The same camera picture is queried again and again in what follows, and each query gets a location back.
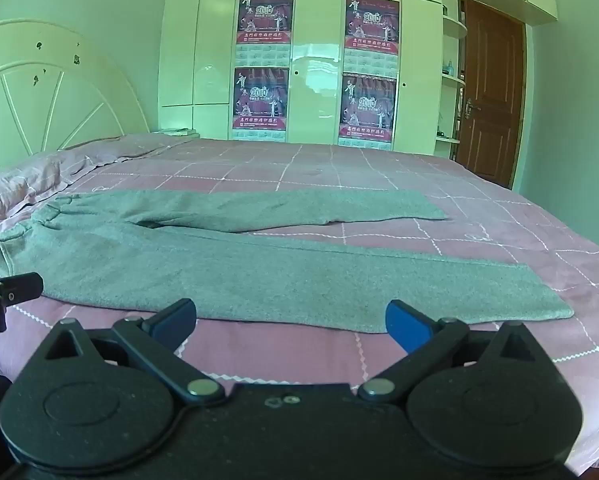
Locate white arched headboard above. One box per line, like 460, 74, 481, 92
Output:
0, 19, 151, 179

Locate red calendar wall poster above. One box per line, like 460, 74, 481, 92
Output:
231, 66, 290, 142
236, 0, 295, 67
337, 73, 398, 151
343, 0, 401, 72

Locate grey pants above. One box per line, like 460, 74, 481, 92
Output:
0, 189, 575, 335

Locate pink checked bedsheet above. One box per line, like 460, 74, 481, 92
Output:
0, 132, 599, 477

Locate glossy cream wardrobe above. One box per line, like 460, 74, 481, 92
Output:
158, 0, 560, 159

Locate brown wooden door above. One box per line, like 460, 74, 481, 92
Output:
454, 0, 526, 190

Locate white corner shelves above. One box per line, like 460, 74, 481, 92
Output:
435, 0, 469, 159

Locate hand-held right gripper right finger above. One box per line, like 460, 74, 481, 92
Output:
358, 300, 550, 404

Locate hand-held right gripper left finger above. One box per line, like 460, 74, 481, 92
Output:
44, 298, 226, 406

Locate pink checked pillow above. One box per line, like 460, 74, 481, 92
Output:
0, 152, 98, 235
54, 133, 200, 170

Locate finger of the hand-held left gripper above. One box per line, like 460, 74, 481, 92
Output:
0, 272, 44, 306

